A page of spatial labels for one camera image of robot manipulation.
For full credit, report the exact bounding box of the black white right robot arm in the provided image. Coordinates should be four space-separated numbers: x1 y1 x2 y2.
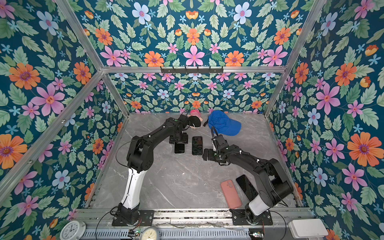
203 135 294 224

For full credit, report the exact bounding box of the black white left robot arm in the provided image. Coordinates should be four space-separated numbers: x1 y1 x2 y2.
112 115 190 227

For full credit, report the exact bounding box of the plush doll pink striped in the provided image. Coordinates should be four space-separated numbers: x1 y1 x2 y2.
188 109 203 129

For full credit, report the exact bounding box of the white vented strip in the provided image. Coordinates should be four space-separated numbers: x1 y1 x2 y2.
81 229 251 240

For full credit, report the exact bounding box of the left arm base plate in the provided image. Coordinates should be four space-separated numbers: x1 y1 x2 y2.
112 210 155 227

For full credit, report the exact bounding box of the white rectangular box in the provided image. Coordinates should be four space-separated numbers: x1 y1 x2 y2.
288 219 329 239

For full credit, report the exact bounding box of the aluminium front rail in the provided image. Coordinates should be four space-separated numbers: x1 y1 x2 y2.
75 208 313 227

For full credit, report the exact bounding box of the black hook rail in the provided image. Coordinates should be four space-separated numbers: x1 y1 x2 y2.
160 67 224 74

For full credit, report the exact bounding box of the round timer gauge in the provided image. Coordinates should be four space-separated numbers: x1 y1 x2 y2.
140 227 160 240

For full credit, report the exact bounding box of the white round clock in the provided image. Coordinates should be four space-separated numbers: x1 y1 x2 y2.
60 221 87 240

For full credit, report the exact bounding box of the blue baseball cap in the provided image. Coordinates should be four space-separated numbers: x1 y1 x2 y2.
203 110 242 136

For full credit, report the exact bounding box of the black smartphone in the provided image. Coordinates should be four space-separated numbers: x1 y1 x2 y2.
192 136 204 155
236 175 258 202

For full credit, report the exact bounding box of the pink phone case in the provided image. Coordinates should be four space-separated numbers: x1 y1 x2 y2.
221 180 242 209

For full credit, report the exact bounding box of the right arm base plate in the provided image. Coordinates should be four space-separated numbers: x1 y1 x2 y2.
230 209 273 226

